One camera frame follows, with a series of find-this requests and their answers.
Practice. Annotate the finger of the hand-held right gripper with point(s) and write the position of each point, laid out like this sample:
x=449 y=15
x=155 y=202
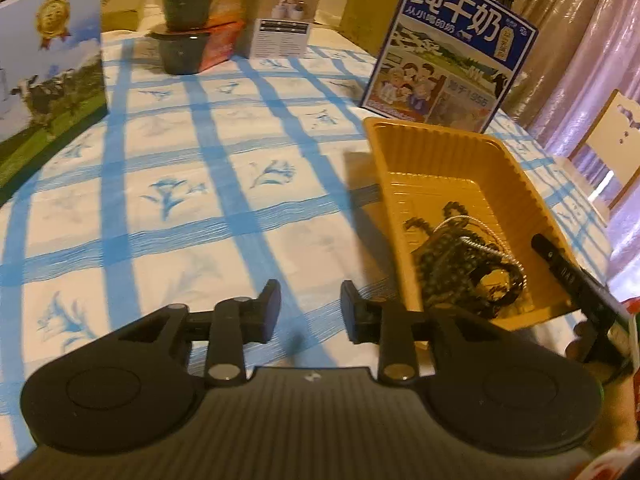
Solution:
x=560 y=265

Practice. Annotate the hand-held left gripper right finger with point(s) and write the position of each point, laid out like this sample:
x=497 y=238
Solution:
x=352 y=312

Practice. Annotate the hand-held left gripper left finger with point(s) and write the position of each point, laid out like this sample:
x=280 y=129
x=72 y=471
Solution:
x=272 y=310

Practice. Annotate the yellow plastic tray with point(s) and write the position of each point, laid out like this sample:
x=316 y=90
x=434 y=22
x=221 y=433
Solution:
x=450 y=160

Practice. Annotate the person's right forearm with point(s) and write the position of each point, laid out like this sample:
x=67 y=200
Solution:
x=622 y=410

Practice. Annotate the person's right hand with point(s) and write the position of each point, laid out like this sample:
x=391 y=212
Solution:
x=577 y=342

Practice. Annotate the white wooden chair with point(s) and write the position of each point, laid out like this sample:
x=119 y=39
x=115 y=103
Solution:
x=610 y=160

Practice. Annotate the red patterned clothing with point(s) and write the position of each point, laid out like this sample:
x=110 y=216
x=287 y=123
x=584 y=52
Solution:
x=617 y=465

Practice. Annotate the pink patterned curtain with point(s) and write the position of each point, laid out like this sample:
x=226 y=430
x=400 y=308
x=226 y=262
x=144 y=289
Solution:
x=565 y=35

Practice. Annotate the dark blue milk carton box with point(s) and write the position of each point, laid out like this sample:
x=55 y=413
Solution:
x=450 y=45

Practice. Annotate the black bowl red label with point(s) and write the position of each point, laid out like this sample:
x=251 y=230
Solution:
x=192 y=50

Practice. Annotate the small white printed box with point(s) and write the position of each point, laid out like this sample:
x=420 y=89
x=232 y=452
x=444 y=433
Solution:
x=282 y=25

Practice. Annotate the large cardboard box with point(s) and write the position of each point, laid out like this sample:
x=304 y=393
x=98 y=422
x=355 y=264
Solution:
x=372 y=5

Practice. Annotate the black bowl orange label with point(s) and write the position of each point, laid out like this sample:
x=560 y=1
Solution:
x=200 y=7

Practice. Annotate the light blue milk carton box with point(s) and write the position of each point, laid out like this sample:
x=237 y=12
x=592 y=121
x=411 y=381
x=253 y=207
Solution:
x=45 y=85

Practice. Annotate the low cardboard box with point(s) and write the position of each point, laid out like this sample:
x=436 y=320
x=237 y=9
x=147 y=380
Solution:
x=122 y=10

